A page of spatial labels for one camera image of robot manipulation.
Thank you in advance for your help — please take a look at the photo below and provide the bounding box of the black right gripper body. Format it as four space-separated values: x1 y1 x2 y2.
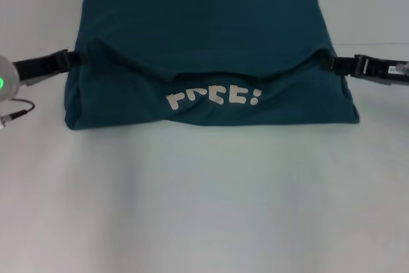
356 55 409 87

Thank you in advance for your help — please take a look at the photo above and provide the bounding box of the left arm cable red plug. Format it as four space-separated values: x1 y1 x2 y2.
0 98 36 129

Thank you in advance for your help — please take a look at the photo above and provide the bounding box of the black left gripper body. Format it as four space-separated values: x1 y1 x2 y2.
12 49 70 81

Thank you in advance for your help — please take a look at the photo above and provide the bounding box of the teal blue t-shirt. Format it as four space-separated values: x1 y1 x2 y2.
63 0 360 133

